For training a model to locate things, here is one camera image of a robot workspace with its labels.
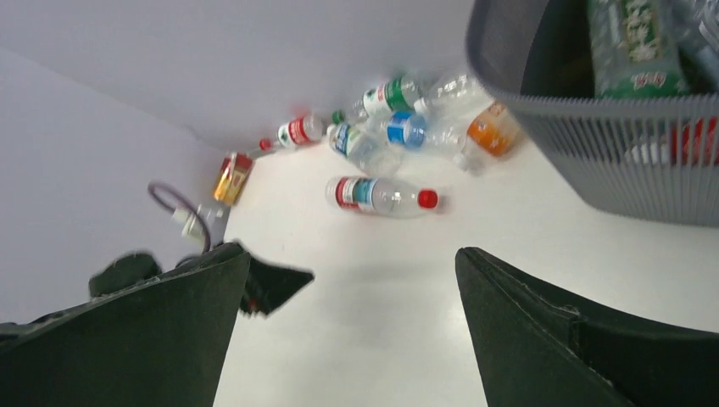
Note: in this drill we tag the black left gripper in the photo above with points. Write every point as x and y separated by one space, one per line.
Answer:
267 288

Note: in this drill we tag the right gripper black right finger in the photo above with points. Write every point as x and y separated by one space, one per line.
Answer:
537 344

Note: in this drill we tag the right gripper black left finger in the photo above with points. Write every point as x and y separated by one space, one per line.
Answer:
161 341

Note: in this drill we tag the amber tea bottle red label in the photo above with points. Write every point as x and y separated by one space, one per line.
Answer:
234 172

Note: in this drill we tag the red label bottle blue picture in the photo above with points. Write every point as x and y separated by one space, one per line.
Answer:
380 196

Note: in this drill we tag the red cap bottle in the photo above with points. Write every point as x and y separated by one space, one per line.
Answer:
298 133

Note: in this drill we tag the crushed bottle white blue label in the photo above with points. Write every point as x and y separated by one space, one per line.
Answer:
363 150

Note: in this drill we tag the clear bottle blue label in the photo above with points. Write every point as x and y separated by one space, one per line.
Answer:
415 132

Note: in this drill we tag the orange juice bottle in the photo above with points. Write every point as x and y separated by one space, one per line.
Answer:
495 131

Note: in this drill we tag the green tea label bottle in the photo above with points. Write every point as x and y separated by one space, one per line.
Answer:
633 52

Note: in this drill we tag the red label Nongfu water bottle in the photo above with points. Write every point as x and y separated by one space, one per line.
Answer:
694 144

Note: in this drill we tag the grey mesh waste bin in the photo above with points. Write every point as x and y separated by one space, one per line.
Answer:
535 58

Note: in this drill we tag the crushed clear bottle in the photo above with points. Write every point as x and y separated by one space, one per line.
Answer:
456 88

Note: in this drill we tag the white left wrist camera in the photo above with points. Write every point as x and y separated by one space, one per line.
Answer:
209 222

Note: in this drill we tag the green cap bottle at wall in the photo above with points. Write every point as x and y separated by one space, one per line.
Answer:
397 95

